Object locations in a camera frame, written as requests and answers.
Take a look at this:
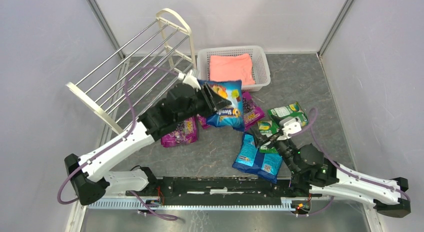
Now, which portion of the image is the green candy bag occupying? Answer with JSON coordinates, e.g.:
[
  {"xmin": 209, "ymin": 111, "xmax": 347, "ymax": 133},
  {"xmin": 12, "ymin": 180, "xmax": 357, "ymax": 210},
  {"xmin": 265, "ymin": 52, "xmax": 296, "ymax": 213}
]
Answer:
[
  {"xmin": 267, "ymin": 102, "xmax": 309, "ymax": 127},
  {"xmin": 257, "ymin": 120, "xmax": 280, "ymax": 154}
]

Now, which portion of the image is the blue candy bag with fruits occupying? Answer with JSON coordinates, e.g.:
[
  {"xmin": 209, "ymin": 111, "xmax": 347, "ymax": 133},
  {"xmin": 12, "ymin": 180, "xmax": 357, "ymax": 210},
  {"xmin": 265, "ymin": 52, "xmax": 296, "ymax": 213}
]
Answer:
[{"xmin": 199, "ymin": 80, "xmax": 245, "ymax": 131}]

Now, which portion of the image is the blue candy bag back side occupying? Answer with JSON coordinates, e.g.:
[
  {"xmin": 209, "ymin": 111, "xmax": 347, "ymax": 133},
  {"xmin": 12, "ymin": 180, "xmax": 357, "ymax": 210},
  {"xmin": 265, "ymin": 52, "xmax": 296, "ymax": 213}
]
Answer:
[{"xmin": 232, "ymin": 133, "xmax": 283, "ymax": 184}]

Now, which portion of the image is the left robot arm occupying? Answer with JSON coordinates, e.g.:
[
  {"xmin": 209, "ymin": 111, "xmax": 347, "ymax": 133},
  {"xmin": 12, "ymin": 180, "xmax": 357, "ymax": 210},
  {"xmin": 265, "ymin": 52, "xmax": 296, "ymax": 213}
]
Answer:
[{"xmin": 57, "ymin": 83, "xmax": 231, "ymax": 205}]

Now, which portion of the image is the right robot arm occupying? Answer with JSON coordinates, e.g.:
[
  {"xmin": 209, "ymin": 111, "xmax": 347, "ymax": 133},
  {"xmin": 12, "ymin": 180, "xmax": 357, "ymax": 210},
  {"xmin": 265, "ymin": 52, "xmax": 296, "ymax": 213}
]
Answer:
[{"xmin": 247, "ymin": 129, "xmax": 411, "ymax": 218}]

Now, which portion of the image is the purple candy bag middle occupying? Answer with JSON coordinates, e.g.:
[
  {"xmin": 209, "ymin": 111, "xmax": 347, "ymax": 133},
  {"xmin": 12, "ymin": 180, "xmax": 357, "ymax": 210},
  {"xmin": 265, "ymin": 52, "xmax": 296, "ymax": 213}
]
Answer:
[{"xmin": 196, "ymin": 114, "xmax": 210, "ymax": 129}]

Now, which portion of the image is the purple candy bag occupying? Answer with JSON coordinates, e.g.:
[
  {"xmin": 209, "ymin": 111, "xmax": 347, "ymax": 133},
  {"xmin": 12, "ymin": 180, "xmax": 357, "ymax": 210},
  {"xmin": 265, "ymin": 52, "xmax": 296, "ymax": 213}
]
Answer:
[
  {"xmin": 196, "ymin": 114, "xmax": 210, "ymax": 129},
  {"xmin": 160, "ymin": 117, "xmax": 198, "ymax": 148},
  {"xmin": 242, "ymin": 91, "xmax": 265, "ymax": 131}
]

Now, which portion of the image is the purple candy bag right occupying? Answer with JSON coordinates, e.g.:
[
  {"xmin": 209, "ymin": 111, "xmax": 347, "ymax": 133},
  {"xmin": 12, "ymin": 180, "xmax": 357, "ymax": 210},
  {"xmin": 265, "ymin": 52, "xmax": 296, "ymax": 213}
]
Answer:
[{"xmin": 242, "ymin": 91, "xmax": 265, "ymax": 131}]

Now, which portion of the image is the purple candy bag left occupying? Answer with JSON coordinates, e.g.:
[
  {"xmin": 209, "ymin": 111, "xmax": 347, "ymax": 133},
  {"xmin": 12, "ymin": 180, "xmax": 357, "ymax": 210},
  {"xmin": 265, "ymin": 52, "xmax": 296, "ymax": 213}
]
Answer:
[{"xmin": 160, "ymin": 117, "xmax": 198, "ymax": 148}]

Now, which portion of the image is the cream metal shelf rack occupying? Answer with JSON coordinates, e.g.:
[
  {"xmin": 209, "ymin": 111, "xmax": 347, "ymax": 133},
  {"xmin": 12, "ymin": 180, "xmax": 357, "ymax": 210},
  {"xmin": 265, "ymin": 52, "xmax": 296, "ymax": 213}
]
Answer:
[{"xmin": 66, "ymin": 8, "xmax": 197, "ymax": 134}]

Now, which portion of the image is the pink folded cloth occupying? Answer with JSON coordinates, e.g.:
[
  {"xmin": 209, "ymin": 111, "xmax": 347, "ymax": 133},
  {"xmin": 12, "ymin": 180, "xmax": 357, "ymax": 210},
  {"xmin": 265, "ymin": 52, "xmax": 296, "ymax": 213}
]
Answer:
[{"xmin": 209, "ymin": 54, "xmax": 256, "ymax": 86}]

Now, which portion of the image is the white plastic basket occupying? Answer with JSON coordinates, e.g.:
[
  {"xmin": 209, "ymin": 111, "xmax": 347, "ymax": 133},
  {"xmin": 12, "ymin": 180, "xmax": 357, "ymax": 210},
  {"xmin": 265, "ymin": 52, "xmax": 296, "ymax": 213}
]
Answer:
[{"xmin": 196, "ymin": 45, "xmax": 271, "ymax": 92}]

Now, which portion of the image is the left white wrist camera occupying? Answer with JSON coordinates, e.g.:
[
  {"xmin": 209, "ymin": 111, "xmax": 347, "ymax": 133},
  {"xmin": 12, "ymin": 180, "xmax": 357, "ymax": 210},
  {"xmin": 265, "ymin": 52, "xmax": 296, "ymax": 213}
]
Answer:
[{"xmin": 177, "ymin": 72, "xmax": 201, "ymax": 91}]

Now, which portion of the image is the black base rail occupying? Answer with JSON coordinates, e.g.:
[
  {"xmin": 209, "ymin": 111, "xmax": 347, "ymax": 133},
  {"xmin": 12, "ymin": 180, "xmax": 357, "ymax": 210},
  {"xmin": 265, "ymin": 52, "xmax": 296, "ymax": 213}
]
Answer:
[{"xmin": 136, "ymin": 176, "xmax": 308, "ymax": 206}]

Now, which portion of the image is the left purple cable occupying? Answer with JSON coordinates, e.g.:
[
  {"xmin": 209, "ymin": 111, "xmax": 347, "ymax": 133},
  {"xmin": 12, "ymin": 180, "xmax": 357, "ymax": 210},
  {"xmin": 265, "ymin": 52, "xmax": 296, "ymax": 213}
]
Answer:
[{"xmin": 57, "ymin": 66, "xmax": 180, "ymax": 222}]

